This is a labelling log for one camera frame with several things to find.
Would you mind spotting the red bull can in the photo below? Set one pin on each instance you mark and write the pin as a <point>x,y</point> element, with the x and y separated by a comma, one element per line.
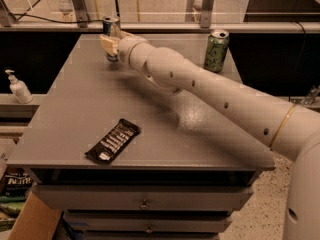
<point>109,27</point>

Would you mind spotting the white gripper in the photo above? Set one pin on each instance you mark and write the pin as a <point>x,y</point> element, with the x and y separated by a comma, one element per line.
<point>123,48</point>

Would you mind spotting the upper drawer knob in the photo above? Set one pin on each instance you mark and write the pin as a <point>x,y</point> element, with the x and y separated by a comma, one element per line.
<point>144,205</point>

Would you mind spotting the dark snack package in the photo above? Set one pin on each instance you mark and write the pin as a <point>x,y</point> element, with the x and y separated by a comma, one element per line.
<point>17,184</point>

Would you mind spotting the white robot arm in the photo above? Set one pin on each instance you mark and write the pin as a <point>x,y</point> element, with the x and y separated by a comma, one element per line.
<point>288,129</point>

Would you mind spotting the black snack bar wrapper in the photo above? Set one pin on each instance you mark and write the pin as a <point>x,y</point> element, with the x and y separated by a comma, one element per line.
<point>114,142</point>

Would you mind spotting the green drink can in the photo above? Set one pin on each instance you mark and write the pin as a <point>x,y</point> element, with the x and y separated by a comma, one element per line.
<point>217,45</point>

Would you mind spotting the white pump bottle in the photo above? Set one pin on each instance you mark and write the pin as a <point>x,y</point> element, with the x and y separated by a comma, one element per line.
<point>19,88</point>

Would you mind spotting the drawer knob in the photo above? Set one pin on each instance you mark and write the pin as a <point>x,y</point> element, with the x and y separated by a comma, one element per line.
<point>149,229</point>
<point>144,205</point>

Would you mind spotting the cardboard box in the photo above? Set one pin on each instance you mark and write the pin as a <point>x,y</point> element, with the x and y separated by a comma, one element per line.
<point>36,221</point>

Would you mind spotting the lower drawer knob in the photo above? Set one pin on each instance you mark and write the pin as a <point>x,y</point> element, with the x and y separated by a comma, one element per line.
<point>149,229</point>

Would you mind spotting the grey drawer cabinet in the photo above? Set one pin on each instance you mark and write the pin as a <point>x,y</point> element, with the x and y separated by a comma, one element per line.
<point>193,166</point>

